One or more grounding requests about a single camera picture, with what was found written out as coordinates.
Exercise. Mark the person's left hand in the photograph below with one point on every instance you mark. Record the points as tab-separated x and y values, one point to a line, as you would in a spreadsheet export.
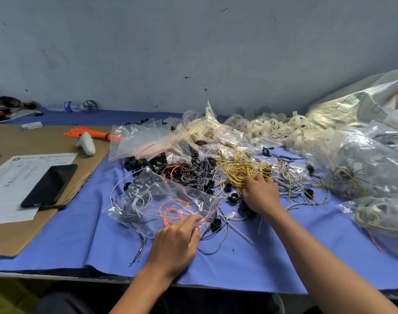
176	248

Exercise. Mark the person's right hand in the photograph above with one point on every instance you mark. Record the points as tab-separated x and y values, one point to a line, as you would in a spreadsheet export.
261	196

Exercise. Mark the red-zip plastic bag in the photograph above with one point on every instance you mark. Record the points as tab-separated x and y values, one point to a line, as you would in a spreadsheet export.
140	202

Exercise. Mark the pile of white plastic wheels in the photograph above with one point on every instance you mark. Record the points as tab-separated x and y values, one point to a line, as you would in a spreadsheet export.
277	127

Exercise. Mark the heap of plastic bags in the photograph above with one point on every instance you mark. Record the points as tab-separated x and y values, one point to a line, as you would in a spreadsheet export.
209	127

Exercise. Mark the pile of large plastic bags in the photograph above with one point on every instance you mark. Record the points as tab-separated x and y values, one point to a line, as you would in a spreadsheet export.
369	147

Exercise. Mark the person's right forearm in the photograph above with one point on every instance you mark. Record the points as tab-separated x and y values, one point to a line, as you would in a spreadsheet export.
329	268

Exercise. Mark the blue cloth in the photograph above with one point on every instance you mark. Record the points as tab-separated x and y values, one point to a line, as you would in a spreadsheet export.
75	238

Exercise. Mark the white handheld device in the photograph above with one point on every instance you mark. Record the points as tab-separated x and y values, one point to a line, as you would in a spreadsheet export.
86	144

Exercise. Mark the black smartphone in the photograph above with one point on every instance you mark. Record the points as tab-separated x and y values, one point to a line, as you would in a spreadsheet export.
48	186

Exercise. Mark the orange tie bundle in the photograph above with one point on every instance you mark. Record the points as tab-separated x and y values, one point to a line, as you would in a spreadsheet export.
88	133

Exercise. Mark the black round wheel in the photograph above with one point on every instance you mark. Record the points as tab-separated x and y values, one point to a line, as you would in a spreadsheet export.
90	106

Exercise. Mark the white paper sheet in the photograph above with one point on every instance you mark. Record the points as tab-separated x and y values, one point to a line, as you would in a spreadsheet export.
12	183

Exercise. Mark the brown cardboard sheet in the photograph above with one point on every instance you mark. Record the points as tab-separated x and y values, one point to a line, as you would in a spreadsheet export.
35	140

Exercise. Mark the clear plastic water bottle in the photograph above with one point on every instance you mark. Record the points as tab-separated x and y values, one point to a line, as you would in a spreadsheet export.
63	107

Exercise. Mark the small white label card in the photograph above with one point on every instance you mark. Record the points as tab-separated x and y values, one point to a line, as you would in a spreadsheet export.
32	125

